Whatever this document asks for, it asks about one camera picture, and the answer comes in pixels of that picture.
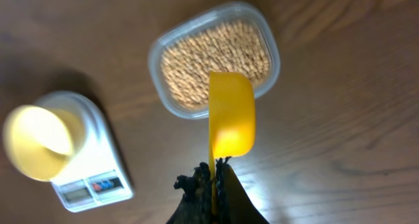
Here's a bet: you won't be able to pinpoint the white digital kitchen scale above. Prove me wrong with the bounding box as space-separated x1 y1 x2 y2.
35 91 134 213

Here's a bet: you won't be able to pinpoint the soybeans in container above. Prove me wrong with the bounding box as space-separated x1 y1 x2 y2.
160 20 270 110

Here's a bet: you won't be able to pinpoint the pale yellow bowl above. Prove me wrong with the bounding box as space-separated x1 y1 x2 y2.
2 105 86 181

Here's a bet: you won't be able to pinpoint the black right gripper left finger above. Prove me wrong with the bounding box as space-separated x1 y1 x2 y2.
166 162 212 224

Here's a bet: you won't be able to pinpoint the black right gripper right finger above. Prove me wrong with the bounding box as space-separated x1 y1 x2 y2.
215 157 268 224

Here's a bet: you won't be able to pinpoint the clear plastic container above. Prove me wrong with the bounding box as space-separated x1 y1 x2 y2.
148 2 280 120

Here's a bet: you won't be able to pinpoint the yellow plastic scoop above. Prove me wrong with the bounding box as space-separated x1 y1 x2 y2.
208 72 256 223

